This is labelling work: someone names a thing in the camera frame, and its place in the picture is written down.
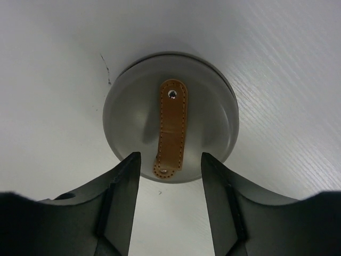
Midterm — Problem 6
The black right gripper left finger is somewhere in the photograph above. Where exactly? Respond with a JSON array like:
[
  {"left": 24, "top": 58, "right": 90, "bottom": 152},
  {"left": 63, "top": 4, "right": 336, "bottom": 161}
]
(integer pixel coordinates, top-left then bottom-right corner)
[{"left": 1, "top": 152, "right": 141, "bottom": 255}]

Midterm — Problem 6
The grey lid with orange strap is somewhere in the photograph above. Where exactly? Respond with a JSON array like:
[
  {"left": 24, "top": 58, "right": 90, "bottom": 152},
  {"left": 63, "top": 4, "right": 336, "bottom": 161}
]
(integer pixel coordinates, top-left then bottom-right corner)
[{"left": 103, "top": 52, "right": 239, "bottom": 183}]

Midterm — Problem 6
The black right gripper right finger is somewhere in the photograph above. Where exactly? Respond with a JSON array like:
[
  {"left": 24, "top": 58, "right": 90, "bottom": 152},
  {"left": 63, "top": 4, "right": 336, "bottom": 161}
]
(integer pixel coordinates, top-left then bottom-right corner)
[{"left": 201, "top": 153, "right": 340, "bottom": 255}]

